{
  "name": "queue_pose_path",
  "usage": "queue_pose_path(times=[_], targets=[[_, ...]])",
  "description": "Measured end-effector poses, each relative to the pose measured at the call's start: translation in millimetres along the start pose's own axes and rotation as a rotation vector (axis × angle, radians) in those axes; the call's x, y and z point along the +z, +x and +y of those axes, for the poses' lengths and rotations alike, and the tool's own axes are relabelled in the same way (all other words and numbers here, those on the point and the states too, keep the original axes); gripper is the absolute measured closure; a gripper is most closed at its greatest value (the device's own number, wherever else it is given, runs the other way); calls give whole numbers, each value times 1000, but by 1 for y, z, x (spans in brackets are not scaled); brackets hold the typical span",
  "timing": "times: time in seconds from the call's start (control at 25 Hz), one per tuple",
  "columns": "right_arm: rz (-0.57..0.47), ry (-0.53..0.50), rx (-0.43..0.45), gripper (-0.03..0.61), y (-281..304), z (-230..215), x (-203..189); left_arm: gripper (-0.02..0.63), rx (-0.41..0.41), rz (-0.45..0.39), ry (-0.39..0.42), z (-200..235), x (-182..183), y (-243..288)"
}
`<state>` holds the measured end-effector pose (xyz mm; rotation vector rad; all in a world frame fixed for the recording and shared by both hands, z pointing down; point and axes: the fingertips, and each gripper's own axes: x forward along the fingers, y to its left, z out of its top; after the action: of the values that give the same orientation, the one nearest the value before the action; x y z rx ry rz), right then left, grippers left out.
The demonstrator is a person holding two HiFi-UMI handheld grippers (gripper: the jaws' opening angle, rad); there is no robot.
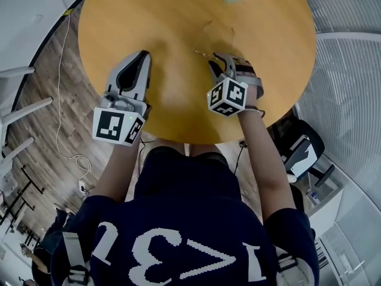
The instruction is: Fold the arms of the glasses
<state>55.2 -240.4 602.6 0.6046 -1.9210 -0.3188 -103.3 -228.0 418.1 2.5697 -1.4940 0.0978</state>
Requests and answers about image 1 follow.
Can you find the black metal frame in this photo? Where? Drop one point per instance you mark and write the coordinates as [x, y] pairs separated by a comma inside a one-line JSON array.
[[21, 195]]

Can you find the black wrist band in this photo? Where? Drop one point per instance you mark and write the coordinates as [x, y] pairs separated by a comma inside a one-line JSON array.
[[256, 110]]

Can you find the person's left forearm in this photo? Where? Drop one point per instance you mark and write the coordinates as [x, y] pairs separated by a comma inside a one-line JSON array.
[[117, 171]]

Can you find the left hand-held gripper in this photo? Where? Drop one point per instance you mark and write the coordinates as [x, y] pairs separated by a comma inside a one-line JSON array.
[[108, 125]]

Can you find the person's right forearm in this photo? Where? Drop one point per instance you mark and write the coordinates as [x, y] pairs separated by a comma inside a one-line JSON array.
[[262, 159]]

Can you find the black office chair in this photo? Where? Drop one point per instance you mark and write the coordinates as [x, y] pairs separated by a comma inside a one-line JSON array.
[[318, 141]]

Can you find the navy printed shirt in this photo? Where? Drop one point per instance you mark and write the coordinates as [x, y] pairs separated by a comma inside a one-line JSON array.
[[184, 219]]

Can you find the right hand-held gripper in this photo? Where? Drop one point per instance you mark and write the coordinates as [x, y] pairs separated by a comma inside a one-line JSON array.
[[227, 97]]

